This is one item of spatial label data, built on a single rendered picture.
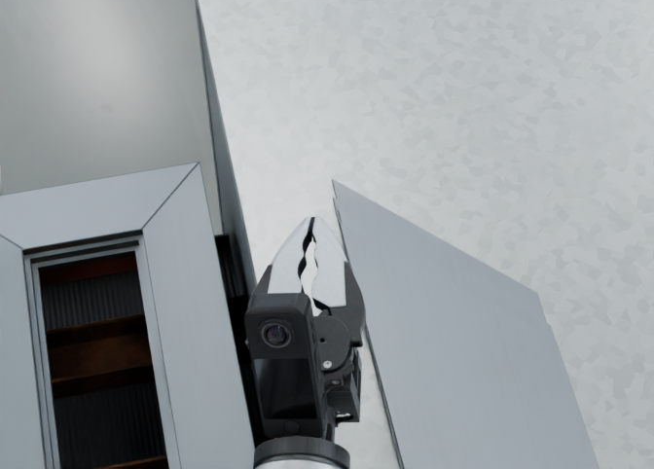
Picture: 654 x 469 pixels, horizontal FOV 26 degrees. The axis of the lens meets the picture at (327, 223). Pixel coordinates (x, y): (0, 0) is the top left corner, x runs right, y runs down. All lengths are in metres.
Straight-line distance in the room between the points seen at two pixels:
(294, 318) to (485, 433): 0.51
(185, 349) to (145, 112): 1.33
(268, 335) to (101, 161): 1.99
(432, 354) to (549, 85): 0.41
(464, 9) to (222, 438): 0.61
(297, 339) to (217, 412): 0.72
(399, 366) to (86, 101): 1.69
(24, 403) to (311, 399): 0.77
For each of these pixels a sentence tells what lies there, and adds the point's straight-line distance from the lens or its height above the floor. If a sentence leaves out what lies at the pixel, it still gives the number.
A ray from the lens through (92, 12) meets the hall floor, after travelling 3.22.
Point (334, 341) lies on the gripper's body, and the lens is 1.06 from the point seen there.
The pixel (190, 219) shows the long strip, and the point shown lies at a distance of 1.85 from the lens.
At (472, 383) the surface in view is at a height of 1.07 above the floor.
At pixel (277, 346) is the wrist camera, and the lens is 1.00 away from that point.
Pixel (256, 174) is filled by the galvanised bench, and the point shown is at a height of 1.05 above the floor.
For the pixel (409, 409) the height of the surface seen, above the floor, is 1.07.
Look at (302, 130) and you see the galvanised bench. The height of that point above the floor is 1.05.
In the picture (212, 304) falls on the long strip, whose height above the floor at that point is 0.85.
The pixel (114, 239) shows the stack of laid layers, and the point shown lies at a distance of 1.86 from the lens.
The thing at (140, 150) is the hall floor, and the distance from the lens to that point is 2.97.
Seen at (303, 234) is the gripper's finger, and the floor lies 1.46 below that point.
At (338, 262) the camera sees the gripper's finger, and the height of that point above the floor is 1.46.
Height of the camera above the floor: 2.41
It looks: 58 degrees down
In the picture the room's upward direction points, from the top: straight up
